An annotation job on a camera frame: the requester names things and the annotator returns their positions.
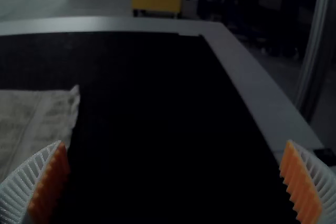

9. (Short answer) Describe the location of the pale towel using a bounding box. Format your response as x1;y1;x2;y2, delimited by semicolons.
0;84;81;185

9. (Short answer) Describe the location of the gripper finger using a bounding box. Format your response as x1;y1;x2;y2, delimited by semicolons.
0;140;71;224
278;140;336;224

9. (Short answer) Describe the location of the black mat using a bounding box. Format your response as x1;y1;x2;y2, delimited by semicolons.
0;31;299;224

